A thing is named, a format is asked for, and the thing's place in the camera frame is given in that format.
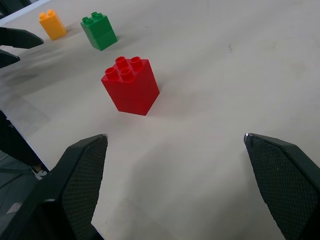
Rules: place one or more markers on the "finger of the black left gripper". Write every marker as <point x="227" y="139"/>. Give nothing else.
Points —
<point x="7" y="58"/>
<point x="17" y="38"/>

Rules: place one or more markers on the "red toy brick stack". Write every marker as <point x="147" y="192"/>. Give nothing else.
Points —
<point x="132" y="90"/>

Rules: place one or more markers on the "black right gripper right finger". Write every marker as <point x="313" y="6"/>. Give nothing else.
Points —
<point x="287" y="185"/>

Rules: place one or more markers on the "black and white shoe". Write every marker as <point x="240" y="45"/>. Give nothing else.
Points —
<point x="39" y="172"/>

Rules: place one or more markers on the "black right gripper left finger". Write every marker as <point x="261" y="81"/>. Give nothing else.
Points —
<point x="72" y="190"/>

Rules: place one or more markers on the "orange toy brick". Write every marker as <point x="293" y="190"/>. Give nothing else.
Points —
<point x="53" y="26"/>

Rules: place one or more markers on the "green toy brick stack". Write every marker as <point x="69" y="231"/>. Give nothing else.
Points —
<point x="100" y="31"/>

